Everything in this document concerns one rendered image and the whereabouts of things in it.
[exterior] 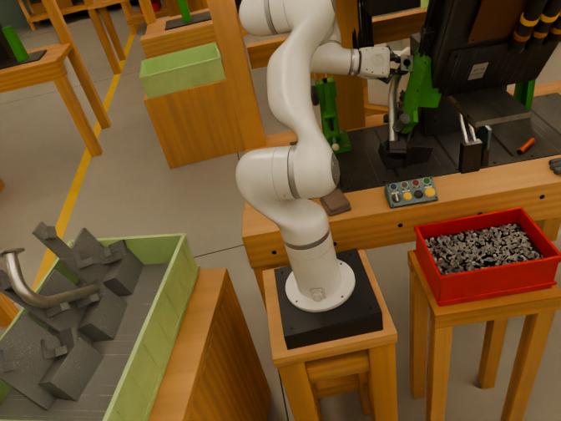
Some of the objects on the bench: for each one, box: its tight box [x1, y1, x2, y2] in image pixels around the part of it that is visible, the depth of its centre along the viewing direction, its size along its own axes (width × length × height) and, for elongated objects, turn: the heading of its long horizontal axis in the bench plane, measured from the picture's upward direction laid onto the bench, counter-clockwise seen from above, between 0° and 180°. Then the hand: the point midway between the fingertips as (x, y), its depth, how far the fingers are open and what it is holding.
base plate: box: [290, 93, 561, 200], centre depth 167 cm, size 42×110×2 cm, turn 106°
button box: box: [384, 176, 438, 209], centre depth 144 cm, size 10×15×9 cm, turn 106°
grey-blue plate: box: [475, 125, 492, 166], centre depth 149 cm, size 10×2×14 cm, turn 16°
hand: (401, 65), depth 149 cm, fingers closed on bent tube, 3 cm apart
